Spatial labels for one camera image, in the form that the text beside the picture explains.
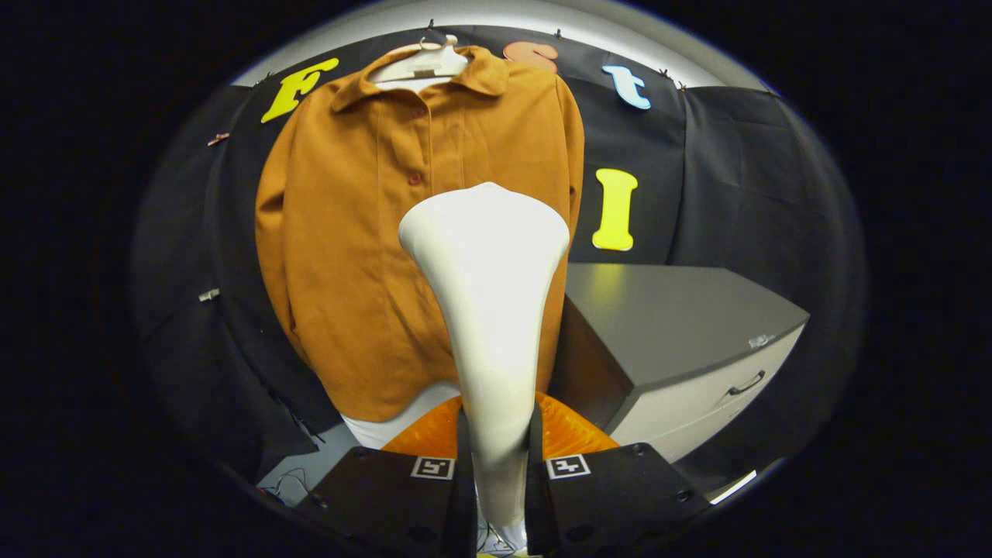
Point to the small red clip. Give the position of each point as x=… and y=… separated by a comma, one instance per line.
x=218, y=139

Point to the black backdrop cloth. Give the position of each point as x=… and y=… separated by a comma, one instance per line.
x=736, y=194

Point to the small silver clip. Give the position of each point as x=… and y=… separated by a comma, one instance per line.
x=208, y=294

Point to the white garment steamer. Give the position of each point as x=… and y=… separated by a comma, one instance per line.
x=488, y=294

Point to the white mannequin torso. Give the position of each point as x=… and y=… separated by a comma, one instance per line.
x=395, y=422

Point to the orange button-up shirt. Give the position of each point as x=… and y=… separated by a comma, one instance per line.
x=349, y=271

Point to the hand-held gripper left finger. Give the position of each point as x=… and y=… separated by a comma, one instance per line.
x=464, y=496

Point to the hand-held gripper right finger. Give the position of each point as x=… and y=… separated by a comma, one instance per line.
x=535, y=496

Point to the grey drawer cabinet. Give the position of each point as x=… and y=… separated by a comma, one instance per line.
x=666, y=318

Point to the small clear plastic piece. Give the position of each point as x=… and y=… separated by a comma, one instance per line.
x=759, y=339

